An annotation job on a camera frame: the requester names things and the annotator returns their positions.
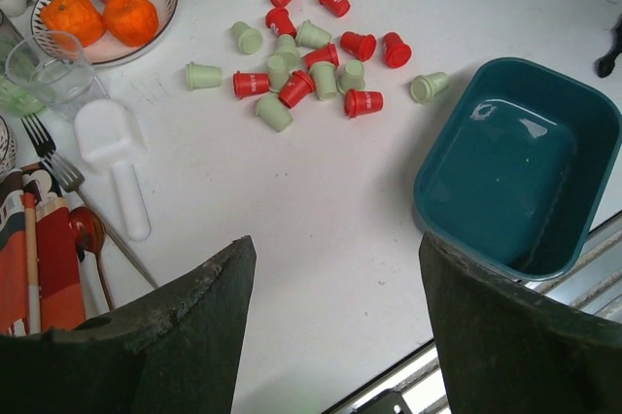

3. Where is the white strainer bowl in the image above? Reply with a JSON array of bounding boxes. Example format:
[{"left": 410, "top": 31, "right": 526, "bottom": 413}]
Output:
[{"left": 0, "top": 117, "right": 17, "bottom": 182}]

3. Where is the orange mandarin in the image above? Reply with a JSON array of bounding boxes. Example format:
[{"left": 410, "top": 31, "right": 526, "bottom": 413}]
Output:
[
  {"left": 40, "top": 0, "right": 106, "bottom": 48},
  {"left": 103, "top": 0, "right": 159, "bottom": 48}
]

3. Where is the red coffee capsule lower left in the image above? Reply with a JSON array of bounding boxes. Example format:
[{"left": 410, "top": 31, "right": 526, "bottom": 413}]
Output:
[{"left": 278, "top": 70, "right": 315, "bottom": 109}]

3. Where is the green coffee capsule upper left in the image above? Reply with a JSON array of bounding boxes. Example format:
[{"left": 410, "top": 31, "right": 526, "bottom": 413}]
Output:
[{"left": 230, "top": 21, "right": 263, "bottom": 55}]

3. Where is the orange mandarin left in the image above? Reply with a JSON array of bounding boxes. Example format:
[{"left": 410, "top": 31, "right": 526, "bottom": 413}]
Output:
[{"left": 40, "top": 0, "right": 106, "bottom": 48}]

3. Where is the red coffee capsule centre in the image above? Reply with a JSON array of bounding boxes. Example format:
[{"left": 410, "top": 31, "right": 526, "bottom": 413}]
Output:
[{"left": 303, "top": 43, "right": 339, "bottom": 69}]

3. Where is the clear drinking glass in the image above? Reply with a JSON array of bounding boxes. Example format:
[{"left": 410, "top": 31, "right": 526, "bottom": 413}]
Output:
[{"left": 5, "top": 31, "right": 109, "bottom": 121}]

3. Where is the green coffee capsule lone bottom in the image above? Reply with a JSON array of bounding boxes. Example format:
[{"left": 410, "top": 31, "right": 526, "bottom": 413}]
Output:
[{"left": 409, "top": 72, "right": 450, "bottom": 104}]

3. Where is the teal plastic storage basket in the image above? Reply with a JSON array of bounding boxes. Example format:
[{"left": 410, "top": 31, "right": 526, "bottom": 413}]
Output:
[{"left": 413, "top": 57, "right": 621, "bottom": 281}]

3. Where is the green tinted glass jar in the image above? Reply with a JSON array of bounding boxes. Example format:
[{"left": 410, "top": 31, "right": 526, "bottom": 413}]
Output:
[{"left": 1, "top": 13, "right": 46, "bottom": 117}]

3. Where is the green coffee capsule lower centre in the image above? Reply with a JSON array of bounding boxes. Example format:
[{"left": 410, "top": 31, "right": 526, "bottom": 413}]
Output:
[{"left": 310, "top": 61, "right": 337, "bottom": 101}]

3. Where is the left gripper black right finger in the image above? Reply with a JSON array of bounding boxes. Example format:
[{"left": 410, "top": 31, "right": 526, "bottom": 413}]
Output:
[{"left": 419, "top": 232, "right": 621, "bottom": 413}]

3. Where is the orange mandarin right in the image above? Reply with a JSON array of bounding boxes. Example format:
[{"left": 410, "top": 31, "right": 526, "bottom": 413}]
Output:
[{"left": 103, "top": 0, "right": 159, "bottom": 48}]

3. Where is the red coffee capsule bottom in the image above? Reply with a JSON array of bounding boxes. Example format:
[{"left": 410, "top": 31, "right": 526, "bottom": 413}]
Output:
[{"left": 344, "top": 89, "right": 384, "bottom": 118}]

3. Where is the red coffee capsule far right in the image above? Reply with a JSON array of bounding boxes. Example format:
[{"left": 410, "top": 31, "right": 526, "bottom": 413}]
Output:
[{"left": 382, "top": 32, "right": 412, "bottom": 69}]

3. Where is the green coffee capsule bottom left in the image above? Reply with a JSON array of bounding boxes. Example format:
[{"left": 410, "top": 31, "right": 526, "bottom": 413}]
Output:
[{"left": 256, "top": 93, "right": 294, "bottom": 132}]

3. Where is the green coffee capsule middle left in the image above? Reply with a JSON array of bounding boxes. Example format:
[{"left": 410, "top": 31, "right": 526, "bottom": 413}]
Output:
[{"left": 266, "top": 54, "right": 291, "bottom": 93}]

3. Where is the striped orange kitchen towel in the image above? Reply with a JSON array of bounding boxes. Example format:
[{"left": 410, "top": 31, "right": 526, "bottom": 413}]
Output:
[{"left": 1, "top": 163, "right": 86, "bottom": 336}]

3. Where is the metal fork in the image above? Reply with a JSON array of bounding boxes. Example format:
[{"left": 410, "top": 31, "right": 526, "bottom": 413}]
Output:
[{"left": 20, "top": 115, "right": 158, "bottom": 289}]

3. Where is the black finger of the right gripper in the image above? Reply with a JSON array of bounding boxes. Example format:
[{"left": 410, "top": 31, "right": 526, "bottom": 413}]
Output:
[{"left": 595, "top": 17, "right": 622, "bottom": 78}]

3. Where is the brown wooden spoon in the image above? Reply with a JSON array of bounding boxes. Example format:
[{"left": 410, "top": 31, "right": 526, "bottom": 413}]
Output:
[{"left": 69, "top": 206, "right": 116, "bottom": 310}]

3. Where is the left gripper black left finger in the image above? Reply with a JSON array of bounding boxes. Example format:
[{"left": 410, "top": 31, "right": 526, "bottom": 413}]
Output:
[{"left": 1, "top": 236, "right": 257, "bottom": 413}]

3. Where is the green coffee capsule far left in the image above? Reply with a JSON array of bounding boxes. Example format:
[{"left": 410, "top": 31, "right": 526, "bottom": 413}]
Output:
[{"left": 185, "top": 61, "right": 223, "bottom": 90}]

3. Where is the white plastic scoop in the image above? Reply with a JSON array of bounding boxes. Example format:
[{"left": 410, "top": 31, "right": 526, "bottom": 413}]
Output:
[{"left": 74, "top": 99, "right": 151, "bottom": 241}]

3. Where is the green coffee capsule centre top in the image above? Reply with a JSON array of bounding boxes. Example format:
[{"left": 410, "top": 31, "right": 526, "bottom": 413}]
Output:
[{"left": 295, "top": 19, "right": 332, "bottom": 50}]

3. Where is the red coffee capsule upper middle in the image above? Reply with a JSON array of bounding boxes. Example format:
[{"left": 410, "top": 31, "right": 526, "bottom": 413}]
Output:
[{"left": 264, "top": 7, "right": 296, "bottom": 38}]

